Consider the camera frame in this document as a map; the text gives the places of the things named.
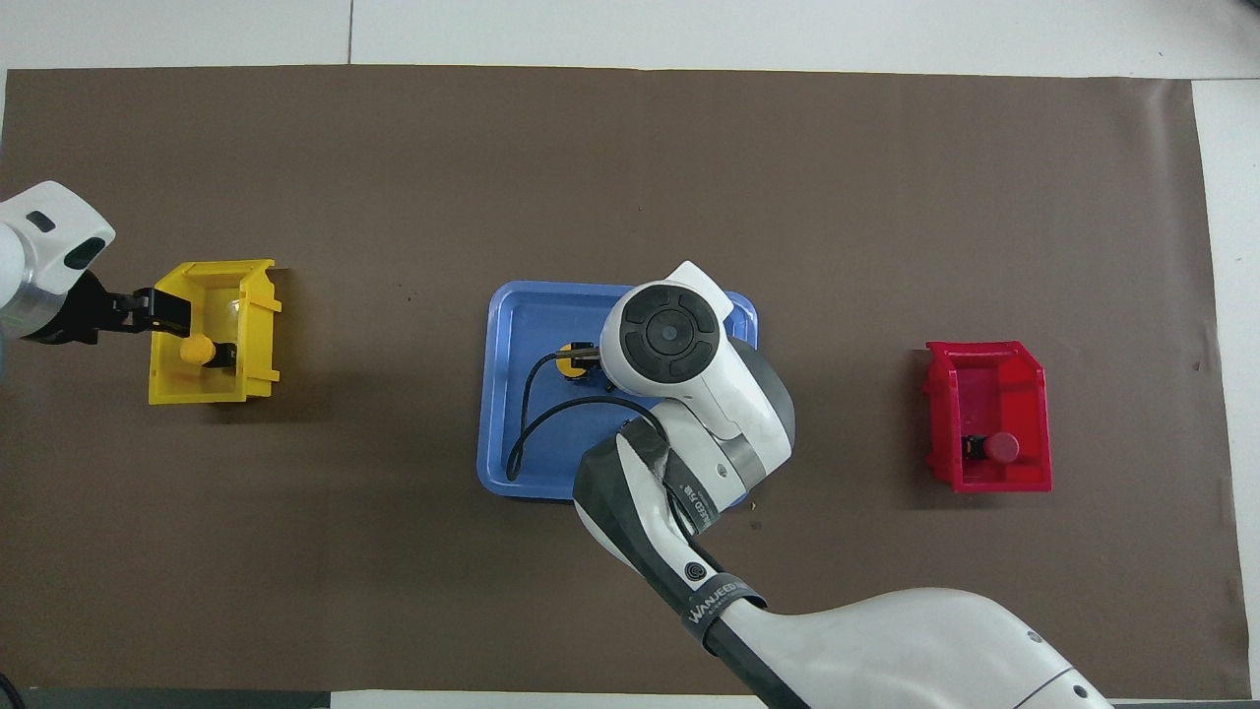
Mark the brown paper mat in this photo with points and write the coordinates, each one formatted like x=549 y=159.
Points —
x=394 y=591

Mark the yellow plastic bin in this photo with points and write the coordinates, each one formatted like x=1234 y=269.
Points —
x=197 y=389

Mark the red plastic bin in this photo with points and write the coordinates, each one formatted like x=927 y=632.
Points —
x=1024 y=394

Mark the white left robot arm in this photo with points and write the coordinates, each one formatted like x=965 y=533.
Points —
x=34 y=246

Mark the blue plastic tray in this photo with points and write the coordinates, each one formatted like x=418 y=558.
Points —
x=551 y=315

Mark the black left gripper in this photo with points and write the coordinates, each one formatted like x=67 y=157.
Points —
x=84 y=315

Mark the yellow push button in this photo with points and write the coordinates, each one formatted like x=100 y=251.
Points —
x=568 y=367
x=197 y=351

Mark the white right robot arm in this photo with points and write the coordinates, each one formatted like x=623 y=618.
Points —
x=689 y=394

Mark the red push button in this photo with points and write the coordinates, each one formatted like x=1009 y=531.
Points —
x=1002 y=448

